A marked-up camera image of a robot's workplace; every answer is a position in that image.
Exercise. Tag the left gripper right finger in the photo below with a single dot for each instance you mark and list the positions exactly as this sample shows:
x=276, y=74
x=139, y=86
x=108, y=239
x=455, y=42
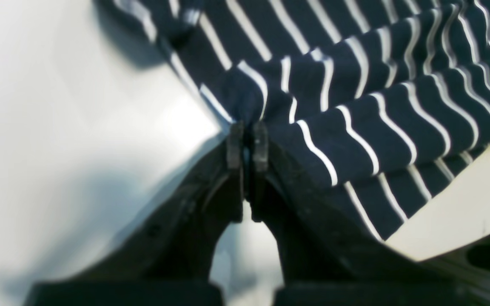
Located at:
x=326, y=259

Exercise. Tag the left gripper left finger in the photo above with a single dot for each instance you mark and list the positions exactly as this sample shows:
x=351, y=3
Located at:
x=167, y=260

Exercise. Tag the navy white striped t-shirt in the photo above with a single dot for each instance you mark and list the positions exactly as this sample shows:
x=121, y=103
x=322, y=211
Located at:
x=383, y=102

